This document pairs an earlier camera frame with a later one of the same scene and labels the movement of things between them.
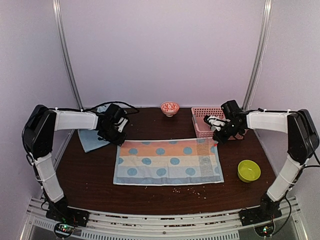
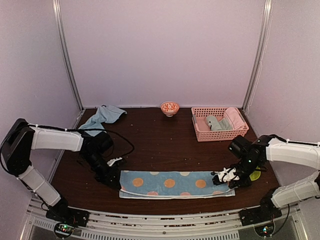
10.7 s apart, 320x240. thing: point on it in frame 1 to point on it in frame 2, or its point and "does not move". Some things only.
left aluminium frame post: (61, 36) does not move
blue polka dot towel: (167, 162) to (170, 184)
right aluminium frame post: (259, 55) does not move
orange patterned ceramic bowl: (169, 108) does not move
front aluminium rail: (224, 226) does not move
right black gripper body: (231, 130) to (248, 166)
